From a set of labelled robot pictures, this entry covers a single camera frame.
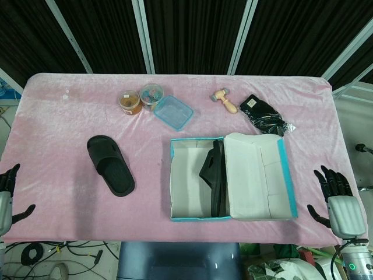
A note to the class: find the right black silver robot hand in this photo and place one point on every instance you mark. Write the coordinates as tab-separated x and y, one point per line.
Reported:
345	214

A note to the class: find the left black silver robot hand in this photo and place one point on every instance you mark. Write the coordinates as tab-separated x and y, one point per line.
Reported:
5	210

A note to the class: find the black rubber slipper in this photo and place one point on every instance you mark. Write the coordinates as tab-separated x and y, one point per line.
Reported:
109	163
215	175

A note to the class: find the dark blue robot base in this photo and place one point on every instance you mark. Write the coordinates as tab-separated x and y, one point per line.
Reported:
177	262

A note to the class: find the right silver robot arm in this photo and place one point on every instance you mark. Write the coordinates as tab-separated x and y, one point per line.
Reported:
355	259

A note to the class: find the white shoe box blue trim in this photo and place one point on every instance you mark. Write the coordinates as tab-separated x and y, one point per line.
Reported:
250	181

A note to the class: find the green white plastic bag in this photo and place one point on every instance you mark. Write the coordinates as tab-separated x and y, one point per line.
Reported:
279	268

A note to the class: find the black plug connector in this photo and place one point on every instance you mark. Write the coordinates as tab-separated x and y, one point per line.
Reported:
98	257

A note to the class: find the pink velvet tablecloth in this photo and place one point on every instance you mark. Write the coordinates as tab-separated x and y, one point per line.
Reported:
73	122

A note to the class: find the black gloves in plastic bag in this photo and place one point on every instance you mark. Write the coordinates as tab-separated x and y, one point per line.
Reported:
263	113

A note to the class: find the pink wooden toy hammer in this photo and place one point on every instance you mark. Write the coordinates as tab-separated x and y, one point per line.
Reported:
225	102

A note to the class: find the amber plastic jar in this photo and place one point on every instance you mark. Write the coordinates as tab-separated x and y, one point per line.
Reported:
130	102

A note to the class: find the clear jar with colourful clips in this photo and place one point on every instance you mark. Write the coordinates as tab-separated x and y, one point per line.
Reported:
150	94

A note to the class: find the clear blue-rimmed food container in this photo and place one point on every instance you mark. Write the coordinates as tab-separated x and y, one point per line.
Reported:
173	113

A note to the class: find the aluminium frame post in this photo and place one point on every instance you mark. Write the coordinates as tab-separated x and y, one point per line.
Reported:
242	35
144	35
70	35
346	49

